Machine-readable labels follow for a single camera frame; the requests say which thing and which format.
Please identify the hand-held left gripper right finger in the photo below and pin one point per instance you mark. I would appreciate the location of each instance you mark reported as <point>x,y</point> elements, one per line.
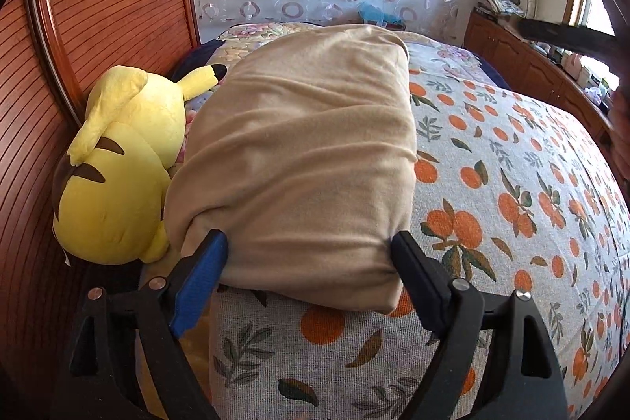
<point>423,287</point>

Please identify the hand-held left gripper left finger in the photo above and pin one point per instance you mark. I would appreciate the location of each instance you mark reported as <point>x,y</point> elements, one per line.
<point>197,287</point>

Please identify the beige printed t-shirt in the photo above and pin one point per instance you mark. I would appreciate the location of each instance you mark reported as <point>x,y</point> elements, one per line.
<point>295,154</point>

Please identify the person's right hand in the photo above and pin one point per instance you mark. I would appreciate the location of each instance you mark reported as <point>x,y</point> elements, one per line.
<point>621,125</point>

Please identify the white plastic bottle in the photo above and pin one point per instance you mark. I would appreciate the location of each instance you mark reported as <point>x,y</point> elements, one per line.
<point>575,65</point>

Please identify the crumpled white tissue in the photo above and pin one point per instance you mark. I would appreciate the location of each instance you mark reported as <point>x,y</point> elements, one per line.
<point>596,92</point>

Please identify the low wooden cabinet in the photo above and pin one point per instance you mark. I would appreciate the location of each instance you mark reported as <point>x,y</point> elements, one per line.
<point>502,46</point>

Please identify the stack of folded cloths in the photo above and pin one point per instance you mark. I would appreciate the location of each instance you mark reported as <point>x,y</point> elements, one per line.
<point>499,2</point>

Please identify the yellow plush toy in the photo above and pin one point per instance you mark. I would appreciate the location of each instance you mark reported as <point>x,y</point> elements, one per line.
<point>118,174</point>

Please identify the floral quilt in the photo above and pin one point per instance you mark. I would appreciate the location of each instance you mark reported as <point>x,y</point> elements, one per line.
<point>443,56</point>

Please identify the orange fruit print bed sheet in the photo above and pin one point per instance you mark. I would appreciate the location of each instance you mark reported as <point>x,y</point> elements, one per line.
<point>517,164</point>

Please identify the blue box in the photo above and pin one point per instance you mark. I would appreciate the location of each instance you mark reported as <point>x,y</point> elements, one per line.
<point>379,14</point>

